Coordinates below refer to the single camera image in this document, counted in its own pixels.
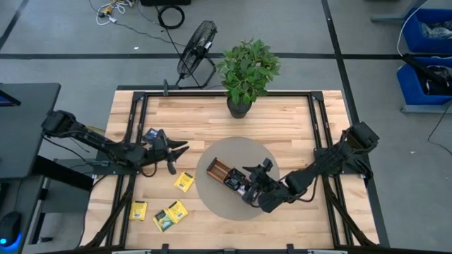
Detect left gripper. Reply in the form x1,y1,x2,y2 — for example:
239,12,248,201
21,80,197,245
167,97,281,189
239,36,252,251
146,128,190,165

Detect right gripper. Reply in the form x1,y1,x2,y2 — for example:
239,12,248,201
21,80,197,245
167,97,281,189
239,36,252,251
242,164,280,205

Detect dark blue tea packet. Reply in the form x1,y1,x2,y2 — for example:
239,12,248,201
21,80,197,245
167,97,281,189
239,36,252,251
143,127,160,143
224,168,247,191

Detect wooden tea box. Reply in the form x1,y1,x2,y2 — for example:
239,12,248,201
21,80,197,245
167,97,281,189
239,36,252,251
206,157,250,195

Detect yellow green tea packet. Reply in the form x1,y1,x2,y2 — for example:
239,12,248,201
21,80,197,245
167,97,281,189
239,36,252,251
152,209,175,234

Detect grey round placemat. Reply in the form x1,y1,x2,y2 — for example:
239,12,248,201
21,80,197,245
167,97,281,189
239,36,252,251
194,136,280,222

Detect black floor fan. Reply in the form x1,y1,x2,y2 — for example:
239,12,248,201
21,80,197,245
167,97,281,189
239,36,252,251
175,20,218,90

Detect green potted plant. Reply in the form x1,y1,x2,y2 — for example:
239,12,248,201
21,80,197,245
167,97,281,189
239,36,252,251
215,37,282,119

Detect black floor box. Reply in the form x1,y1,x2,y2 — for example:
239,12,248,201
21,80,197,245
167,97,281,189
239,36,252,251
140,0,192,7

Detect black desk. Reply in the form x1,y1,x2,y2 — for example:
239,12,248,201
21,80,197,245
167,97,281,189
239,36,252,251
0,83,61,181

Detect laptop screen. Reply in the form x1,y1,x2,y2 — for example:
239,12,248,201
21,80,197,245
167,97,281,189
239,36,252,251
0,90,21,107

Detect black computer mouse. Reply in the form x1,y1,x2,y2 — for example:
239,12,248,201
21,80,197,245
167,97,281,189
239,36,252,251
0,210,22,248

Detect blue storage bin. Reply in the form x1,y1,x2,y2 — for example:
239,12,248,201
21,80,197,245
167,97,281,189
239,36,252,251
395,56,452,107
402,7,452,54

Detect black tube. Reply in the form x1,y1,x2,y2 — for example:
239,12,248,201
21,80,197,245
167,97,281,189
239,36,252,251
402,52,452,89

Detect grey desk leg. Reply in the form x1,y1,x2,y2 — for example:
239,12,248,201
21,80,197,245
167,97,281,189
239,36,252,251
370,0,430,23

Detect black table frame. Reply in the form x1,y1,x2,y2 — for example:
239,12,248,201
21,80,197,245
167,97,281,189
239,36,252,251
81,90,381,250

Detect black coiled cable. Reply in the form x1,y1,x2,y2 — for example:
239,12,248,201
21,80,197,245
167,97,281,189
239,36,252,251
156,4,186,30

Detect white cable bundle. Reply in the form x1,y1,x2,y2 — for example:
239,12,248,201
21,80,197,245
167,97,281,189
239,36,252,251
95,0,135,26

